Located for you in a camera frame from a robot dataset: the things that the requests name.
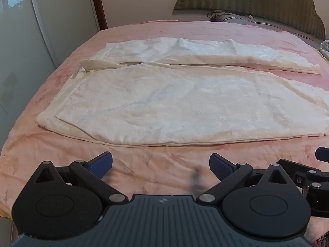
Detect frosted glass wardrobe door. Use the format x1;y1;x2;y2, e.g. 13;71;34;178
0;0;101;124

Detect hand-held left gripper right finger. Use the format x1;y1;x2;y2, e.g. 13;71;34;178
197;153;290;207

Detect cream white pants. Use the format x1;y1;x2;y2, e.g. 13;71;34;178
35;37;329;147

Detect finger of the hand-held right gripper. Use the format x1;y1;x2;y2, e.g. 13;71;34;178
276;147;329;202

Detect white crumpled cloth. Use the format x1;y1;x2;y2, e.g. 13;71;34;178
319;39;329;58

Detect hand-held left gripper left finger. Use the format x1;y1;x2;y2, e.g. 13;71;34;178
31;152;129;207

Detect brown wooden wardrobe frame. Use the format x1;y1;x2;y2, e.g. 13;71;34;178
89;0;108;30

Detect black cable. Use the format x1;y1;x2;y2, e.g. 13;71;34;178
208;10;254;21

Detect pink blanket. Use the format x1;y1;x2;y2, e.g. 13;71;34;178
0;19;329;247

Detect grey pillow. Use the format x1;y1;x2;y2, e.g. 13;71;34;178
211;14;322;44

